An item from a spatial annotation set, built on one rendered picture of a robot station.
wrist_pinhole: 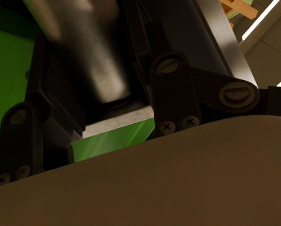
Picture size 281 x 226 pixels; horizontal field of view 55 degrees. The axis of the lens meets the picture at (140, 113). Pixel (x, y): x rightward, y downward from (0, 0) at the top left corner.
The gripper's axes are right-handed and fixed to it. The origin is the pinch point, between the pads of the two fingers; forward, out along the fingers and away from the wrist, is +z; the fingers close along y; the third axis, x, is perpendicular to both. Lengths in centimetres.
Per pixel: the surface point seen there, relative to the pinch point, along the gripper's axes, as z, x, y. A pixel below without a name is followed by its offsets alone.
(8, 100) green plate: 2.8, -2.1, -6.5
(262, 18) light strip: 460, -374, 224
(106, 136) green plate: 2.3, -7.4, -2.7
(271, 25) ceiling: 559, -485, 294
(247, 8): 215, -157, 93
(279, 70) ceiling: 393, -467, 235
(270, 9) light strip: 460, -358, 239
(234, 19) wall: 768, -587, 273
